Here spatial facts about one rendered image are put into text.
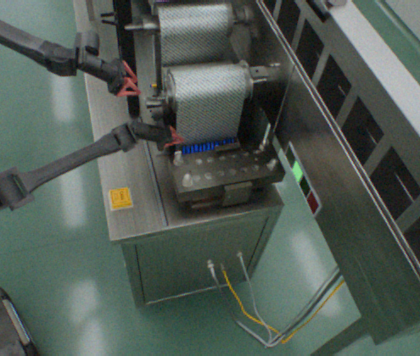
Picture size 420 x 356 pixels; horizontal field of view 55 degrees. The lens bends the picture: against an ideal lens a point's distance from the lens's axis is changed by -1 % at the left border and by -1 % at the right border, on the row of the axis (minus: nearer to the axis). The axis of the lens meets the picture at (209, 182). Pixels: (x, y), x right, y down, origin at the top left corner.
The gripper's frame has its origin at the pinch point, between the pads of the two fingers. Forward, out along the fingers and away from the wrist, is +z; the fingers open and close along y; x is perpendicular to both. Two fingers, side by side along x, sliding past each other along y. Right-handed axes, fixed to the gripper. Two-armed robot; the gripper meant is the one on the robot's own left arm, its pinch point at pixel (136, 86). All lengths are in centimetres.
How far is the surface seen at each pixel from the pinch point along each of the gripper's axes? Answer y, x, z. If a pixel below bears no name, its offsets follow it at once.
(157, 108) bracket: -4.2, -7.5, 15.6
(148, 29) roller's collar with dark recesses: -22.1, 9.0, 3.3
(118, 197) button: 16.1, -36.0, 14.5
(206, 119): 6.1, 3.8, 26.3
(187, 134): 6.1, -5.1, 25.2
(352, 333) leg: 80, -5, 83
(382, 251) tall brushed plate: 73, 35, 30
